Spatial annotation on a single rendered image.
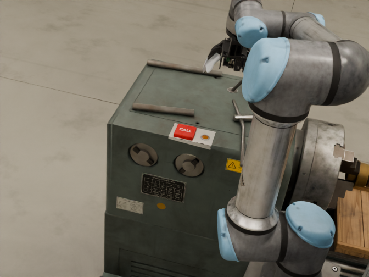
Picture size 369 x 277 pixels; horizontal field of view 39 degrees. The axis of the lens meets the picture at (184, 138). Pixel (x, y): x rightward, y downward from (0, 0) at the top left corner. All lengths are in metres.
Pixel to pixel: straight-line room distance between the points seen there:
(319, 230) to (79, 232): 2.00
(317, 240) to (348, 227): 0.81
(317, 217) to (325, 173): 0.53
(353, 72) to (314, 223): 0.39
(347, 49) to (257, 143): 0.24
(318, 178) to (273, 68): 0.88
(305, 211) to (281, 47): 0.44
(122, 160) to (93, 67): 2.85
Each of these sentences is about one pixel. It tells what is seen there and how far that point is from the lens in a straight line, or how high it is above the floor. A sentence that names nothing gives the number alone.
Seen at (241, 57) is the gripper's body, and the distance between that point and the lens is 1.47.
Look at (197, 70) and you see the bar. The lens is 1.91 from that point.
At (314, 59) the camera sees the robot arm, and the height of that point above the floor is 1.80.
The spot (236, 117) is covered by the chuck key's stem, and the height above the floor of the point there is 1.27.
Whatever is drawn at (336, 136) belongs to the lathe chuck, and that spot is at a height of 1.23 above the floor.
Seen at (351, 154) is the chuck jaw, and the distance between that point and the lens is 1.77.
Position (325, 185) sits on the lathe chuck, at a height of 1.12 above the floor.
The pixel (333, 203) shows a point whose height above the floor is 0.99.
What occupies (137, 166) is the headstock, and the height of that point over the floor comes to 1.11.
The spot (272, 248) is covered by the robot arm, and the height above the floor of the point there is 1.34.
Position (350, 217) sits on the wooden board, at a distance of 2.02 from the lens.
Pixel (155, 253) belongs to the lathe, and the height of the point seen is 0.72.
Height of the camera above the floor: 2.19
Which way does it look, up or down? 36 degrees down
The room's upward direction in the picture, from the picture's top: 7 degrees clockwise
